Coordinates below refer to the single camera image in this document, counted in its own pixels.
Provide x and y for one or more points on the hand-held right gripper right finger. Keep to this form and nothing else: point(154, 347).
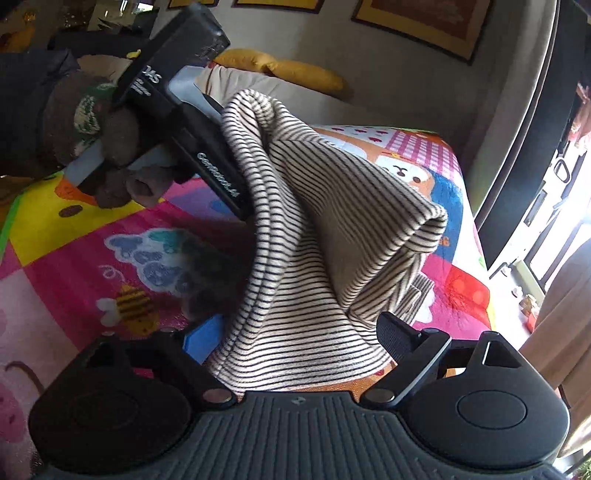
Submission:
point(392, 337)

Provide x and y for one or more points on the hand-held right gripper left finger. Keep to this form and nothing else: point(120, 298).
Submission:
point(203, 337)

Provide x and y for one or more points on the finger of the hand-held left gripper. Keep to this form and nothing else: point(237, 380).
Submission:
point(211, 104)

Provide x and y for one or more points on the grey striped shirt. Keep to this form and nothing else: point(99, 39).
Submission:
point(300, 230)

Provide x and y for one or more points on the person's left hand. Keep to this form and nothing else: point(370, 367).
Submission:
point(124, 134)

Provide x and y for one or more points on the yellow pillow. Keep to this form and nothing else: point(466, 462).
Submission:
point(244, 60)
point(309, 76)

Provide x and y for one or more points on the grey sofa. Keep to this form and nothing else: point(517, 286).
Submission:
point(341, 115)

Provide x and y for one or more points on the colourful cartoon play mat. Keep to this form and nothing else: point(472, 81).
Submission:
point(69, 240)

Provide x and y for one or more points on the dark window frame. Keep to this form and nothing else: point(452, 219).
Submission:
point(521, 138)

